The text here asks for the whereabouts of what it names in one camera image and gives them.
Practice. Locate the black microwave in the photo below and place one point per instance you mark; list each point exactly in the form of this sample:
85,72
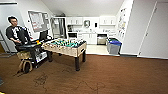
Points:
72,34

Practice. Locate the steel dishwasher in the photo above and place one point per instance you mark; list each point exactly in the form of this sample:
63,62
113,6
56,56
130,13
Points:
101,40

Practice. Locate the cardboard box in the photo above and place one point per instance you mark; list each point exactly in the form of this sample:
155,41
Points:
24,55

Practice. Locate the black monitor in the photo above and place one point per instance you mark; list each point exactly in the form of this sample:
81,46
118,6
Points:
43,35

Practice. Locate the blue lidded bin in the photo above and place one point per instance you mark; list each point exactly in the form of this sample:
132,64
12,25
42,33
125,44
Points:
114,46

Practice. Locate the foosball table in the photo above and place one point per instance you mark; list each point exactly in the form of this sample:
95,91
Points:
65,46

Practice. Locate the white kitchen counter cabinets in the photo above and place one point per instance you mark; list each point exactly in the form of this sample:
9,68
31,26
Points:
88,37

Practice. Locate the wall notice board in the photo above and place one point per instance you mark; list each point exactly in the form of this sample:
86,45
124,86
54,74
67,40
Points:
38,20

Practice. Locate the white upper cabinet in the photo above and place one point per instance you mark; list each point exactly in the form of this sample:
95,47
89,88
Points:
74,20
107,20

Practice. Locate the wall paper towel dispenser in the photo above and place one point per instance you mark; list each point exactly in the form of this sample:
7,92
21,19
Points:
87,23

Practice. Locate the white room door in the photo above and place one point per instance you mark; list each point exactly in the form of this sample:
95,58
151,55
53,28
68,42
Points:
155,30

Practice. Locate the wall posters strip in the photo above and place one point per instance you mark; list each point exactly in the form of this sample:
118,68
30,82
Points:
121,22

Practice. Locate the person in black shirt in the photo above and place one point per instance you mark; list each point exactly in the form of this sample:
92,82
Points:
15,31

